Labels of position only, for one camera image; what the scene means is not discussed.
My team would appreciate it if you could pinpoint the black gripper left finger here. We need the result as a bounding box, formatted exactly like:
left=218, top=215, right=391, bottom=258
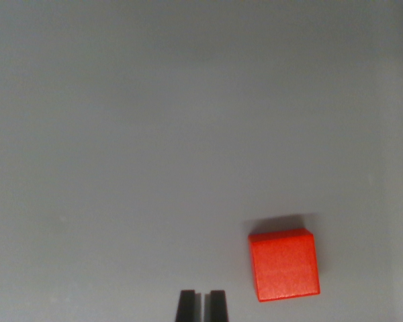
left=175, top=289, right=203, bottom=322

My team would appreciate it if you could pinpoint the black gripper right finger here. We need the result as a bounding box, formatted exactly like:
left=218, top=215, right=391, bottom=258
left=205, top=290, right=230, bottom=322

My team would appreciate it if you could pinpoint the red cube block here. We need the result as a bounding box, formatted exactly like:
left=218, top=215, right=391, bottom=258
left=248, top=228, right=321, bottom=303

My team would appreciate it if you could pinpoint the white plastic tray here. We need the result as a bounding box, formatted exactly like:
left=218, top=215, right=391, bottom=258
left=0, top=0, right=403, bottom=322

